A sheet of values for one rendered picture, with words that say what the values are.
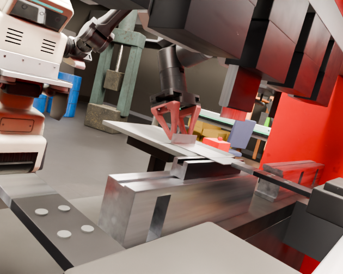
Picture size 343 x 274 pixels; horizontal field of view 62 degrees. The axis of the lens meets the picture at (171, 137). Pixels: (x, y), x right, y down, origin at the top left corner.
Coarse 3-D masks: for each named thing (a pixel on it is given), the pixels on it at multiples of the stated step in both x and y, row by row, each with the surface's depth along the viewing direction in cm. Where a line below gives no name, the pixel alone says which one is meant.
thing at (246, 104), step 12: (228, 72) 51; (240, 72) 51; (252, 72) 54; (228, 84) 51; (240, 84) 52; (252, 84) 56; (228, 96) 51; (240, 96) 53; (252, 96) 57; (228, 108) 53; (240, 108) 55; (252, 108) 59; (240, 120) 58
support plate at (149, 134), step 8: (104, 120) 68; (120, 128) 63; (128, 128) 65; (136, 128) 68; (144, 128) 71; (152, 128) 74; (160, 128) 78; (136, 136) 60; (144, 136) 59; (152, 136) 62; (160, 136) 64; (152, 144) 57; (160, 144) 56; (168, 144) 58; (200, 144) 68; (168, 152) 54; (176, 152) 53; (184, 152) 53; (192, 152) 56; (224, 152) 65
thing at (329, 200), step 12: (240, 168) 52; (252, 168) 52; (276, 180) 48; (288, 180) 49; (336, 180) 43; (300, 192) 45; (312, 192) 40; (324, 192) 39; (336, 192) 39; (312, 204) 40; (324, 204) 39; (336, 204) 38; (324, 216) 39; (336, 216) 38
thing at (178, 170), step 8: (176, 160) 48; (184, 160) 49; (192, 160) 51; (200, 160) 50; (208, 160) 52; (240, 160) 60; (176, 168) 48; (184, 168) 47; (192, 168) 47; (200, 168) 49; (208, 168) 51; (216, 168) 54; (224, 168) 56; (232, 168) 59; (176, 176) 47; (184, 176) 46; (192, 176) 48; (200, 176) 50; (208, 176) 52
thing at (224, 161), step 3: (210, 159) 53; (213, 159) 53; (216, 159) 53; (219, 159) 54; (222, 159) 55; (225, 159) 56; (228, 159) 56; (231, 159) 57; (234, 159) 58; (219, 162) 52; (222, 162) 52; (225, 162) 53; (228, 162) 54; (231, 162) 55; (243, 162) 58
